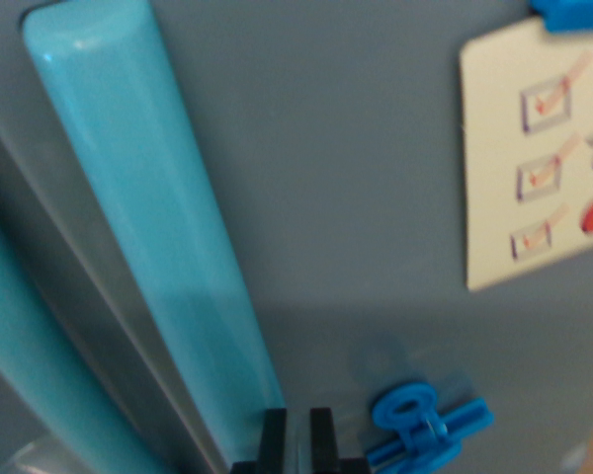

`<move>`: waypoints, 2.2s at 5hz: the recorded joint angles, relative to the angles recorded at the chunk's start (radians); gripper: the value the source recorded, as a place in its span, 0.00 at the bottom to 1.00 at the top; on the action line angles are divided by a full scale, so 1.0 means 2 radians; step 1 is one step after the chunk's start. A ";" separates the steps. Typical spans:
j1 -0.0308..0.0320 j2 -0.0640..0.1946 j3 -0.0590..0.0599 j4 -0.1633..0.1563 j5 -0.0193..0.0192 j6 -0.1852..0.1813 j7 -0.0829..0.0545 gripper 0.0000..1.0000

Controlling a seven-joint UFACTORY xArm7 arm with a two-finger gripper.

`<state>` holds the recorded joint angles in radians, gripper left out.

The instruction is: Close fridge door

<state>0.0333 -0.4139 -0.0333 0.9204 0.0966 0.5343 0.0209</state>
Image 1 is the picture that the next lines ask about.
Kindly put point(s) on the grey door with logo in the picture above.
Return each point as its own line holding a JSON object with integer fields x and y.
{"x": 351, "y": 173}

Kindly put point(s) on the blue clip without note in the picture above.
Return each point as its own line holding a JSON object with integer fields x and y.
{"x": 425, "y": 434}

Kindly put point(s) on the blue clip holding note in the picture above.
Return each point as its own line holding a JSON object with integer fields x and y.
{"x": 573, "y": 12}

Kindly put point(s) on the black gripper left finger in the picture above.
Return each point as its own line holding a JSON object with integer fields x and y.
{"x": 274, "y": 439}

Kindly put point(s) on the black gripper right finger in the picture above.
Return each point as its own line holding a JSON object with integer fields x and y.
{"x": 323, "y": 439}

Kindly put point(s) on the cream checklist note card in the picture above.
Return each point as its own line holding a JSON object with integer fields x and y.
{"x": 494, "y": 173}

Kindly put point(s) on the grey door with dispenser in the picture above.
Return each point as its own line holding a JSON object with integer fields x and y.
{"x": 69, "y": 276}

